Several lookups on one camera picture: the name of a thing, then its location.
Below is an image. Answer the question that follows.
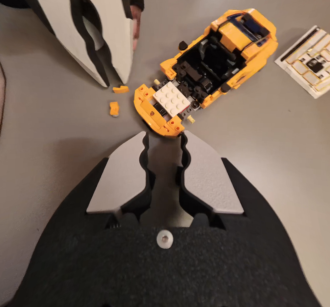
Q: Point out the beige hoodie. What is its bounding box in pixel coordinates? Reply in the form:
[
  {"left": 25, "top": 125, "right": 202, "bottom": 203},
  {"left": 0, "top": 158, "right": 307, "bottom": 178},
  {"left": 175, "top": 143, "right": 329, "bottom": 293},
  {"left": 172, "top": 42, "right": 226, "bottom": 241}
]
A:
[{"left": 0, "top": 61, "right": 7, "bottom": 136}]

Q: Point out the person's left hand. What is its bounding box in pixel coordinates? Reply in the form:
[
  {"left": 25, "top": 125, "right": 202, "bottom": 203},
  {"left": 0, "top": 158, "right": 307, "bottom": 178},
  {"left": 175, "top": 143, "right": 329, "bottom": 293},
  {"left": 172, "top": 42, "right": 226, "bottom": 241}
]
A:
[{"left": 130, "top": 4, "right": 142, "bottom": 51}]

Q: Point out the white sticker sheet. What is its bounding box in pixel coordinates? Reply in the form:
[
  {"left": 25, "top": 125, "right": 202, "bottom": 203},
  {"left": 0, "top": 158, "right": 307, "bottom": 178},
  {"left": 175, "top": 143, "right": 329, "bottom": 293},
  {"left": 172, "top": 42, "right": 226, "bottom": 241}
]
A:
[{"left": 274, "top": 25, "right": 330, "bottom": 99}]

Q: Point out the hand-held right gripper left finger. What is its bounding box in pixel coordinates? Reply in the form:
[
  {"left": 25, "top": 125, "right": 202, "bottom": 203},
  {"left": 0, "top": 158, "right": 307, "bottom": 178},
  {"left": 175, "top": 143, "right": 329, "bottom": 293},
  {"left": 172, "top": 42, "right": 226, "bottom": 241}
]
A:
[{"left": 86, "top": 131, "right": 150, "bottom": 221}]

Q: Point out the orange lego car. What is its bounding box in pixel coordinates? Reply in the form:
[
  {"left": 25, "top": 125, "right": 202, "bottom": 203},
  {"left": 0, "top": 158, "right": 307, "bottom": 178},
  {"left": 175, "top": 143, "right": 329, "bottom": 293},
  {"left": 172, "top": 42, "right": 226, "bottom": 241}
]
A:
[{"left": 134, "top": 9, "right": 279, "bottom": 139}]

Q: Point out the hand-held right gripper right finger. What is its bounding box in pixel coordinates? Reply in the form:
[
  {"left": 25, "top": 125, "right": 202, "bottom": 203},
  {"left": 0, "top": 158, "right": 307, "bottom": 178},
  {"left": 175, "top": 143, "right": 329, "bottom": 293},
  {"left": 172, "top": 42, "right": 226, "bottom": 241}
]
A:
[{"left": 180, "top": 130, "right": 245, "bottom": 215}]

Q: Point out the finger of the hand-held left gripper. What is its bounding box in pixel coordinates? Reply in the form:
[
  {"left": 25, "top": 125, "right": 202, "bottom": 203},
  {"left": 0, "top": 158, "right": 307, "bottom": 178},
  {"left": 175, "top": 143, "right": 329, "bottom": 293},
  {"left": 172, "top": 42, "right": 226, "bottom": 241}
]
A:
[
  {"left": 79, "top": 0, "right": 134, "bottom": 84},
  {"left": 26, "top": 0, "right": 110, "bottom": 88}
]

